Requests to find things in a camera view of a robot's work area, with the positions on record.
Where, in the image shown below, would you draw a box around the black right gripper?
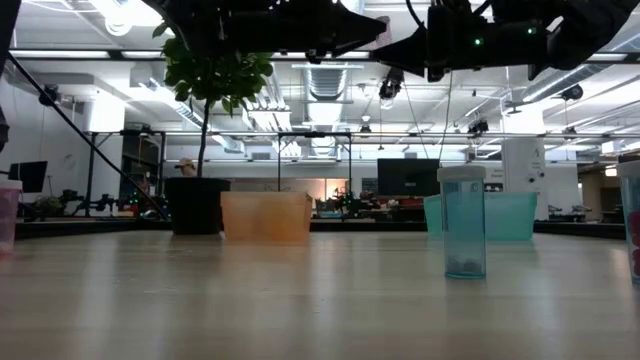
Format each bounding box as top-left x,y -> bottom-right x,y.
372,2 -> 551,82

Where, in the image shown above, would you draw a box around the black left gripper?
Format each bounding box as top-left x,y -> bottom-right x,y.
219,0 -> 387,55

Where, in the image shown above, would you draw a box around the teal pill bottle grey pills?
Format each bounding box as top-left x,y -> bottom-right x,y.
436,165 -> 488,280

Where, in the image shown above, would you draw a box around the teal pill bottle red pills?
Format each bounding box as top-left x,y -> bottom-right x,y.
616,160 -> 640,287

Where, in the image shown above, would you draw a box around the teal translucent plastic bin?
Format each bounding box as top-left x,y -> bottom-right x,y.
423,192 -> 539,242

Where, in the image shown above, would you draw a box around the orange translucent plastic bin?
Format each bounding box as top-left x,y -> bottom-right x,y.
219,191 -> 315,245

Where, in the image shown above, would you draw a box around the black ceiling spotlight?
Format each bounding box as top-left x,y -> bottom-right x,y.
560,83 -> 585,102
378,67 -> 405,101
38,84 -> 62,107

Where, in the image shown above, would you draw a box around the large black television screen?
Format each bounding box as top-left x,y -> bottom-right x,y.
377,158 -> 441,197

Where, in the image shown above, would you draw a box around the white pillar sign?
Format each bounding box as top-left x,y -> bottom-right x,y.
501,137 -> 547,221

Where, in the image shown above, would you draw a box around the person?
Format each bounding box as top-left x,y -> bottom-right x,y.
174,157 -> 197,178

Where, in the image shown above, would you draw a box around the green potted plant black pot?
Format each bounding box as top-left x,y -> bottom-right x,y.
152,22 -> 275,236

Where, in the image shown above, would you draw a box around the dark shelf unit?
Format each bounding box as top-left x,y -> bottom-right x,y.
119,129 -> 167,219

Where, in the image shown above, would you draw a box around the small black monitor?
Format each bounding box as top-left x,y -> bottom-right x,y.
7,160 -> 49,194

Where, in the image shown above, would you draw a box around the silver ceiling duct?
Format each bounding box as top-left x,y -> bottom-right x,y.
304,63 -> 348,103

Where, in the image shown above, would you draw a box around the black rack frame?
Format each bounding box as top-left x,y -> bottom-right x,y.
276,131 -> 353,194

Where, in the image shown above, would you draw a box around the black aluminium table frame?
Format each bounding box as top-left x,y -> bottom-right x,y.
14,218 -> 626,240

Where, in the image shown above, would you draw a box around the thin black taut cable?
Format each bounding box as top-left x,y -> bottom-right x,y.
5,52 -> 167,221

